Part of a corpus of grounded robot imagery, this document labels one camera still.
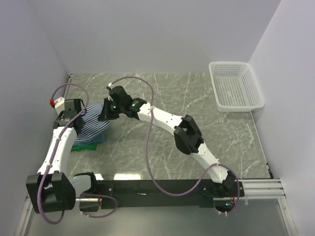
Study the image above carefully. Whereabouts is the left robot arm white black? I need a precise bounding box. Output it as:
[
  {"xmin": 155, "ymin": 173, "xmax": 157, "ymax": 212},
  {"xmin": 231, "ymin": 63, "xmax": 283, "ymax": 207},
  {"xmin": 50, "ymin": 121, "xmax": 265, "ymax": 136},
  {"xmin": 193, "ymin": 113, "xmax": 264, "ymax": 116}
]
[{"xmin": 26, "ymin": 97, "xmax": 98, "ymax": 213}]

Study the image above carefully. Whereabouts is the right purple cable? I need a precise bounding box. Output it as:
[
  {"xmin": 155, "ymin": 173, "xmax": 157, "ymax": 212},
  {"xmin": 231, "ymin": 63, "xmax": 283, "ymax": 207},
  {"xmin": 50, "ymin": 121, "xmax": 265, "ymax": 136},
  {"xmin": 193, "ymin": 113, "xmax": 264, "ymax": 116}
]
[{"xmin": 109, "ymin": 76, "xmax": 241, "ymax": 217}]

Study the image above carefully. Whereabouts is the blue tank top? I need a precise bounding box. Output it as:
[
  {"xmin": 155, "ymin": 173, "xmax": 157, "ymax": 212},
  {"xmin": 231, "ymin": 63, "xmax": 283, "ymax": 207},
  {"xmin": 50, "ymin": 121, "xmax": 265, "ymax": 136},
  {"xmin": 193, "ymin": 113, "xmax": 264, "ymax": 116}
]
[{"xmin": 73, "ymin": 133, "xmax": 105, "ymax": 146}]

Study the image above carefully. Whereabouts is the striped tank top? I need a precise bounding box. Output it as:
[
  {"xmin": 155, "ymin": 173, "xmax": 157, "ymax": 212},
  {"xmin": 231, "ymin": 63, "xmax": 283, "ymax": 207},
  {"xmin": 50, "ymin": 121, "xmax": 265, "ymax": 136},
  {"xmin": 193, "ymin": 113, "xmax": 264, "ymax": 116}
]
[{"xmin": 75, "ymin": 102, "xmax": 111, "ymax": 145}]

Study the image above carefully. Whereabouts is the green tank top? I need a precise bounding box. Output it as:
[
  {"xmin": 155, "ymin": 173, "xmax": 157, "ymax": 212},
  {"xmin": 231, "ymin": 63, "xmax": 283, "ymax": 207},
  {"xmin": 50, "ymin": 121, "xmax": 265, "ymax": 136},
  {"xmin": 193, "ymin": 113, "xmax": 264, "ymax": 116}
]
[{"xmin": 71, "ymin": 143, "xmax": 98, "ymax": 151}]

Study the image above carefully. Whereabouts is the aluminium rail frame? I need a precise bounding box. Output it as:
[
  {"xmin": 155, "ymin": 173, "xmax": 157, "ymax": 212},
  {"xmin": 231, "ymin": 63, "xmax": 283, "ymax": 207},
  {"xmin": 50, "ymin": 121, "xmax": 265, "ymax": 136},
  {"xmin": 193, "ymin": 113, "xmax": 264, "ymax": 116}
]
[{"xmin": 14, "ymin": 73, "xmax": 293, "ymax": 236}]

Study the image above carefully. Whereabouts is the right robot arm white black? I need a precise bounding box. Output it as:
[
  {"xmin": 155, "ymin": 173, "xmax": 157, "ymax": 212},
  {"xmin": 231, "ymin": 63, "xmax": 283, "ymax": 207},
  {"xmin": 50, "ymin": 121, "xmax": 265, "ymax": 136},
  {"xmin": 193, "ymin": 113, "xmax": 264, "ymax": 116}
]
[{"xmin": 98, "ymin": 86, "xmax": 236, "ymax": 198}]

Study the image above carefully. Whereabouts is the black base beam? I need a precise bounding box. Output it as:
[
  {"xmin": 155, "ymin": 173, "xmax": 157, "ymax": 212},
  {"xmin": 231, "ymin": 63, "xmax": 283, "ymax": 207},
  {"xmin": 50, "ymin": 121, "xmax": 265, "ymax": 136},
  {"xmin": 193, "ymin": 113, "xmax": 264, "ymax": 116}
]
[{"xmin": 73, "ymin": 179, "xmax": 244, "ymax": 212}]

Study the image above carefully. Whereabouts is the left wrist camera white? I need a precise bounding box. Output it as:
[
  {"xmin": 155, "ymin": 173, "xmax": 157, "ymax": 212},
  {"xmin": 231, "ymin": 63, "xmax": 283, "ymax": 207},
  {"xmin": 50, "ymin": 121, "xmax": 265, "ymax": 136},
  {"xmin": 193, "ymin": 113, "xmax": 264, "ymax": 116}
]
[{"xmin": 49, "ymin": 97, "xmax": 65, "ymax": 115}]

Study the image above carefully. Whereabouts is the white plastic basket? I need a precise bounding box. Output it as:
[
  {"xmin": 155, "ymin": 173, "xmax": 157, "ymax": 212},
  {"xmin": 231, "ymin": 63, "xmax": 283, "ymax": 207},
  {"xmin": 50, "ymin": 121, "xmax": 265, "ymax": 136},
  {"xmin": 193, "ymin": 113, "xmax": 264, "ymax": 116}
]
[{"xmin": 209, "ymin": 61, "xmax": 265, "ymax": 112}]

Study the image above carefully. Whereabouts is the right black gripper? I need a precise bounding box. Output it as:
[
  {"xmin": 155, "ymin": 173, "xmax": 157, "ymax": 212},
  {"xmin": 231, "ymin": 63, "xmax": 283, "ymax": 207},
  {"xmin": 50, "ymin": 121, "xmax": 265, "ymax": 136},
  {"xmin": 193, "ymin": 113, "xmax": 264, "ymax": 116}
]
[{"xmin": 98, "ymin": 98, "xmax": 125, "ymax": 121}]

